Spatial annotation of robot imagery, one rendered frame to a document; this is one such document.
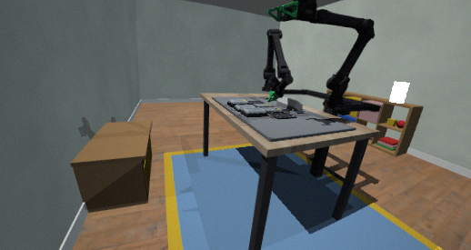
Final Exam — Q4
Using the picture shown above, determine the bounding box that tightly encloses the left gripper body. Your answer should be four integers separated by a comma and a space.
279, 2, 305, 22

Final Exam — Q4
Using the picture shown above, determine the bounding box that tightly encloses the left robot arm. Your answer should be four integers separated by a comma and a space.
294, 0, 375, 108

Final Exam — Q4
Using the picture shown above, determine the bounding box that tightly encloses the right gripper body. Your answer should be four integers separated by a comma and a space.
269, 87, 285, 98

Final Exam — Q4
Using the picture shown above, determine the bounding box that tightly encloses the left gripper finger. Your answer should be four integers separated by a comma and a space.
268, 6, 281, 22
280, 1, 298, 19

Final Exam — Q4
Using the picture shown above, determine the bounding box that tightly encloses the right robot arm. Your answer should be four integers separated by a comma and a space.
262, 29, 293, 91

